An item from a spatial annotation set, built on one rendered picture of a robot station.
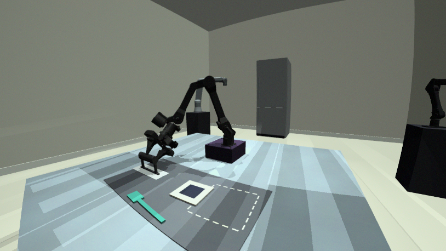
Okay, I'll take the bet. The white square tile with dark square center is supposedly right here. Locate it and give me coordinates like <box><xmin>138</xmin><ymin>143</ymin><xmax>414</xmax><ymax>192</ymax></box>
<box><xmin>169</xmin><ymin>180</ymin><xmax>214</xmax><ymax>206</ymax></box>

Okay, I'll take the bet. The small trowel with black handle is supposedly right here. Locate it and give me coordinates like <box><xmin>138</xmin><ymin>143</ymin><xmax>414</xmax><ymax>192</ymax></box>
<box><xmin>133</xmin><ymin>152</ymin><xmax>168</xmax><ymax>179</ymax></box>

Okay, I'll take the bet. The teal trowel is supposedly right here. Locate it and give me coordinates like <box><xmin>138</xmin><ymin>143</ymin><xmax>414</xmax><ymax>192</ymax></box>
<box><xmin>127</xmin><ymin>191</ymin><xmax>166</xmax><ymax>224</ymax></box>

